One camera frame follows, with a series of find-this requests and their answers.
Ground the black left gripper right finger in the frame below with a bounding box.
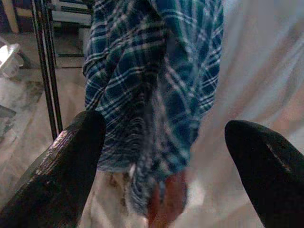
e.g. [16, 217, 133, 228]
[224, 120, 304, 228]

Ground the blue plaid shirt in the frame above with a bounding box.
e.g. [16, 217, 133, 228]
[82, 0, 224, 217]

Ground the white cotton garment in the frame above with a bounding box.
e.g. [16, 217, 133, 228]
[185, 0, 304, 228]

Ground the black metal clothes rack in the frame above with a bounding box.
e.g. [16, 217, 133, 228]
[29, 0, 95, 141]

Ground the orange t-shirt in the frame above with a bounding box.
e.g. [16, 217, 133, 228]
[147, 171, 190, 228]

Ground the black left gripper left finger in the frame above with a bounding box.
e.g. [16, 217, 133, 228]
[0, 110, 107, 228]

